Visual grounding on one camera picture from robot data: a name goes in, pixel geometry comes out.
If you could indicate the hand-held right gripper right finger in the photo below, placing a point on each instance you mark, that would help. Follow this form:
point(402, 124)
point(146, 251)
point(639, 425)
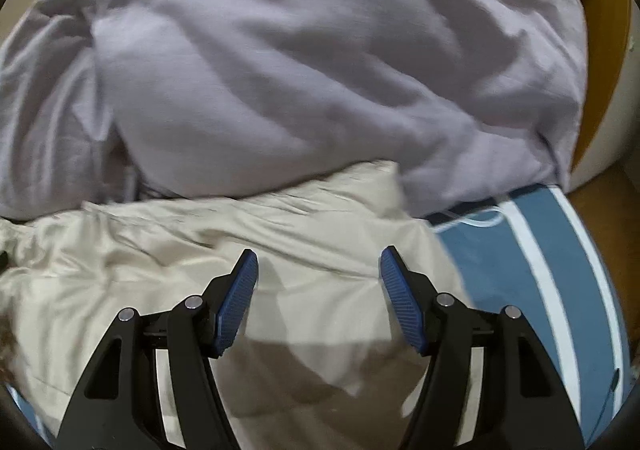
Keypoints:
point(405, 305)

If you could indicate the lilac duvet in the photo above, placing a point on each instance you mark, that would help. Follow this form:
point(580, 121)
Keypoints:
point(325, 55)

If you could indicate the wooden door frame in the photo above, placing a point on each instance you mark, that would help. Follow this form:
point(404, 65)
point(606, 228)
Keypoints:
point(600, 80)

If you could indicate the beige puffer jacket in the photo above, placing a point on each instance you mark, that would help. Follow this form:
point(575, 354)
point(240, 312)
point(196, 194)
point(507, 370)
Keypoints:
point(150, 255)

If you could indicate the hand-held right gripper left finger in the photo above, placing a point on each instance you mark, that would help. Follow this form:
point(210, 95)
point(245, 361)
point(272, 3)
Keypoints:
point(235, 310)

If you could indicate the bed with blue striped sheet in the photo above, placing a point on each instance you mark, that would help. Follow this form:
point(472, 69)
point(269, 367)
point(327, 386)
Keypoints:
point(500, 280)

